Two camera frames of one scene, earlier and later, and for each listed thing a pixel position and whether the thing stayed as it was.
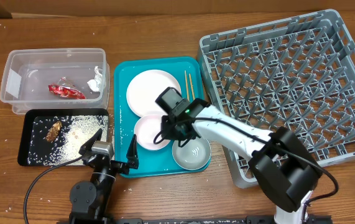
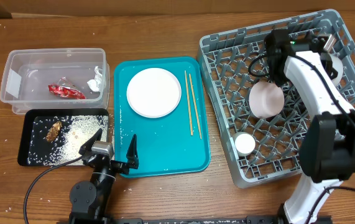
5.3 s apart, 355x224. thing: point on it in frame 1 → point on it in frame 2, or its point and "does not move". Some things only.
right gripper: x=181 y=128 → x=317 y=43
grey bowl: x=193 y=155 → x=337 y=65
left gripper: x=123 y=167 does not move
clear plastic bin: x=56 y=78 does not move
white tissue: x=95 y=84 does not move
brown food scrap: x=53 y=131 does not move
